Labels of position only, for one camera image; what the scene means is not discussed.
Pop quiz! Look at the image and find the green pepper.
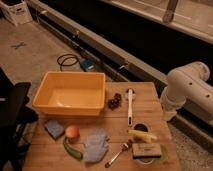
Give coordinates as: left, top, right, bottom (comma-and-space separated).
63, 137, 83, 160

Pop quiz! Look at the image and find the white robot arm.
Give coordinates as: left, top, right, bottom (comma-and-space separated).
160, 61, 213, 121

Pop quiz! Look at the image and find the dark grape bunch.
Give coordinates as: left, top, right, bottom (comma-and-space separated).
108, 93, 122, 110

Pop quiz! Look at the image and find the blue box on floor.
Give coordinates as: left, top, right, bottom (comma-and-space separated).
81, 59, 95, 71

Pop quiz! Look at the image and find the yellow plastic tub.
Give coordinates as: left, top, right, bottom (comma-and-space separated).
33, 71, 105, 116

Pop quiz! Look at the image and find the dark round cup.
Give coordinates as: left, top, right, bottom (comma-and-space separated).
134, 123, 148, 132

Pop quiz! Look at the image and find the peach fruit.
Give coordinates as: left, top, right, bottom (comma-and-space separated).
65, 125, 80, 139

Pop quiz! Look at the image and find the light blue cloth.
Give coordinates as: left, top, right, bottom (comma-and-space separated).
83, 129, 109, 163

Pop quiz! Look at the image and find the metal spoon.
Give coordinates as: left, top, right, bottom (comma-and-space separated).
105, 141, 132, 168

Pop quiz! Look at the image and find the blue sponge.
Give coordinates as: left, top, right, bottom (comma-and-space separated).
44, 120, 64, 139

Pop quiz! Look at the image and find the white bowl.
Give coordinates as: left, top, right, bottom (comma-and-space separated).
135, 158, 154, 165

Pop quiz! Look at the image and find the green cloth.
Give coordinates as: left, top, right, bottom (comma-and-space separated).
154, 144, 168, 162

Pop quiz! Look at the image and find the black chair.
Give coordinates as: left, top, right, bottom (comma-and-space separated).
0, 67, 38, 171

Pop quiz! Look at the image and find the white cardboard box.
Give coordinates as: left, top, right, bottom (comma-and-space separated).
0, 0, 32, 26

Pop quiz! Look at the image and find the black coiled cable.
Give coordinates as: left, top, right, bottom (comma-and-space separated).
56, 53, 81, 72

